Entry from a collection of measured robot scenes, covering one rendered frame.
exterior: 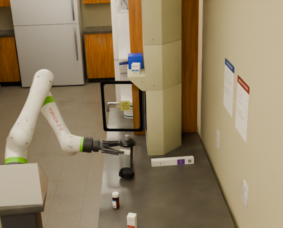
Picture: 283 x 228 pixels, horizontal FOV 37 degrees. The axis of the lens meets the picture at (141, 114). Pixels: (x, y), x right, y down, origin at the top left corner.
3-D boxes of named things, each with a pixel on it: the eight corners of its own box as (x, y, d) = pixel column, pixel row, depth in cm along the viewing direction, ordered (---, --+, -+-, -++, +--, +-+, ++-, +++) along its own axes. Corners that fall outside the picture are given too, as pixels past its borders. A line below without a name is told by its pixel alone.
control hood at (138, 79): (143, 77, 304) (143, 64, 301) (146, 91, 274) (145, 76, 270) (127, 78, 304) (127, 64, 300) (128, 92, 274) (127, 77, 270)
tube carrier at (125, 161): (135, 168, 268) (135, 138, 261) (135, 177, 258) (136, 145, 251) (117, 168, 268) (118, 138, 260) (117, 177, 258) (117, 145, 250)
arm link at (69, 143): (58, 149, 247) (60, 131, 250) (59, 153, 259) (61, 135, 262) (81, 151, 248) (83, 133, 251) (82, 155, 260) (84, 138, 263)
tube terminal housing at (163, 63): (178, 135, 322) (178, 34, 294) (184, 154, 291) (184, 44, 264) (145, 136, 321) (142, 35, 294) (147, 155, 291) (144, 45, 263)
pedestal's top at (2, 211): (-15, 217, 235) (-16, 211, 233) (-4, 187, 265) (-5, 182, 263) (43, 211, 238) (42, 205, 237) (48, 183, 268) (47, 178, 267)
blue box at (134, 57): (142, 65, 298) (141, 52, 295) (143, 68, 289) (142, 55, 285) (128, 65, 298) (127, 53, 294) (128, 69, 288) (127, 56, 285)
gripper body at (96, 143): (93, 142, 250) (108, 144, 251) (93, 136, 258) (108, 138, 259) (91, 154, 253) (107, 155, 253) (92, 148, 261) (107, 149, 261)
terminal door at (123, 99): (143, 131, 318) (141, 80, 304) (103, 131, 321) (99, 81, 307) (143, 131, 319) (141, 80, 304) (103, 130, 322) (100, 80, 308)
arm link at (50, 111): (38, 107, 266) (55, 100, 268) (40, 113, 277) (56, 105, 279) (65, 157, 259) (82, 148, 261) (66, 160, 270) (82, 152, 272)
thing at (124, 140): (134, 142, 261) (134, 132, 258) (134, 148, 252) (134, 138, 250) (119, 141, 260) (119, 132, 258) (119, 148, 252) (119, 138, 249)
